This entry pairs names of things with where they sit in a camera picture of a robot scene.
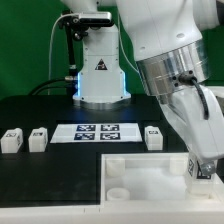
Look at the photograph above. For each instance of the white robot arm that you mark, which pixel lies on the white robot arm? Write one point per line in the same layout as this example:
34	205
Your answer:
169	53

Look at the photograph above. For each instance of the grey camera on mount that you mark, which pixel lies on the grey camera on mount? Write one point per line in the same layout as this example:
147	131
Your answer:
95	17

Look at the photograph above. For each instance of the white square table top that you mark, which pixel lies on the white square table top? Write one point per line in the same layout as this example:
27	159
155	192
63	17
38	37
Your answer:
144	177

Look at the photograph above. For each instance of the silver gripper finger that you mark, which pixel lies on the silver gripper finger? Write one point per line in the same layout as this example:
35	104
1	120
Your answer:
208	168

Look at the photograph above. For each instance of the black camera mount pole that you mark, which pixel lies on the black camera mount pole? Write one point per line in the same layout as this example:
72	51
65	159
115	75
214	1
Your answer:
70	50

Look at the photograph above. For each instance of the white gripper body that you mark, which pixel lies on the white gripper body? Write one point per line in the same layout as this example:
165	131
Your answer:
185	113

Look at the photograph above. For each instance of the white sheet with markers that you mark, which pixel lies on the white sheet with markers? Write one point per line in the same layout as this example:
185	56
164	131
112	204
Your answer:
98	132

